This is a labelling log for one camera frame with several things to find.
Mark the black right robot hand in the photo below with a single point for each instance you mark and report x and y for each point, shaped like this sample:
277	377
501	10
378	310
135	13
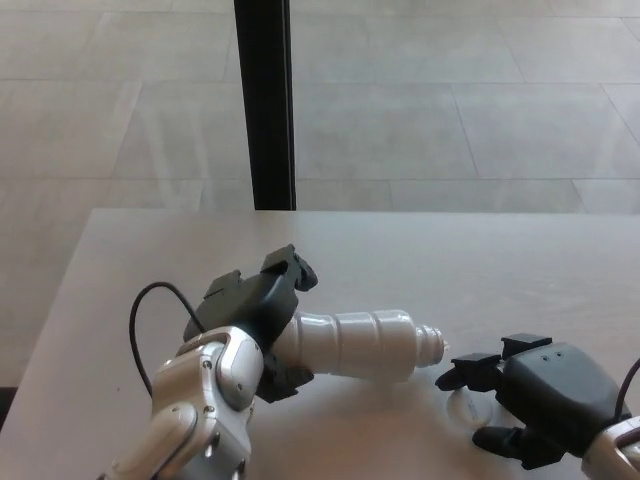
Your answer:
555	395

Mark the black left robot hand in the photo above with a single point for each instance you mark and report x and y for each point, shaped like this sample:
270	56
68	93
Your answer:
245	305

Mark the white screw bottle cap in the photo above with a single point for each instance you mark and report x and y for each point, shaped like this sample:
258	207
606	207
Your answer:
470	407

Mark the white plastic bottle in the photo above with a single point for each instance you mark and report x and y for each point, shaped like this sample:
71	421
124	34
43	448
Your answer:
360	342

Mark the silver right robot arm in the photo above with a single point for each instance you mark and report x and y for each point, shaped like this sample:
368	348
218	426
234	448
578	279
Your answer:
617	452

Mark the black object beside desk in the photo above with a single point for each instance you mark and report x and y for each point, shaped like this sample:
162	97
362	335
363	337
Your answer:
6	405

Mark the black vertical window post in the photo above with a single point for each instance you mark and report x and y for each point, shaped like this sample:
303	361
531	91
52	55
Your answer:
267	105

